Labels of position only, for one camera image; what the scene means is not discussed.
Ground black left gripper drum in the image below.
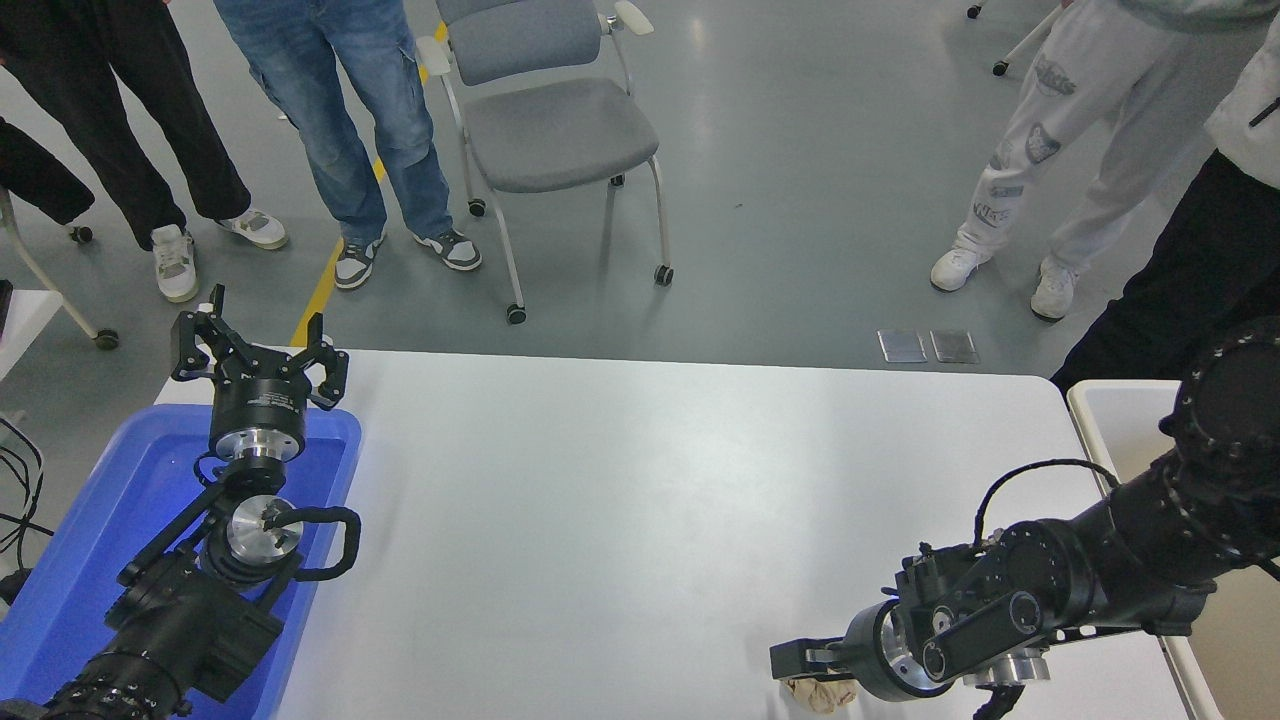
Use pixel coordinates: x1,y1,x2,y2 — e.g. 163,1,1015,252
210,350,309,439

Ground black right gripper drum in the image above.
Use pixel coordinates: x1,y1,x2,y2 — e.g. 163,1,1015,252
838,599,918,703

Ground tan paper ball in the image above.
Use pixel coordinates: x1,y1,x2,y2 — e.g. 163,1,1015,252
785,678,859,715

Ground small white side table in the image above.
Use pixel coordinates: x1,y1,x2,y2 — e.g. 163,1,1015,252
0,290,64,381

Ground blue plastic tray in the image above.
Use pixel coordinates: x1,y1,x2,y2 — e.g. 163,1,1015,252
0,403,363,720

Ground grey padded chair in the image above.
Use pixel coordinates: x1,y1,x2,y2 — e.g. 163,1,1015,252
415,0,676,326

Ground large pale bin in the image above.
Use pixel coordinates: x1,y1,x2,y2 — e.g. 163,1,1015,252
1066,378,1280,720

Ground white chair base with castors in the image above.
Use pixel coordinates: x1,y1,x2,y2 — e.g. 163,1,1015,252
965,0,1063,78

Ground white chair frame with castors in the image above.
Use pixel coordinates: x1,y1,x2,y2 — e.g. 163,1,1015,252
0,190,121,351

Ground black cables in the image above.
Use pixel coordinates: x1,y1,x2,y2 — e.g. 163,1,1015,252
0,415,47,606

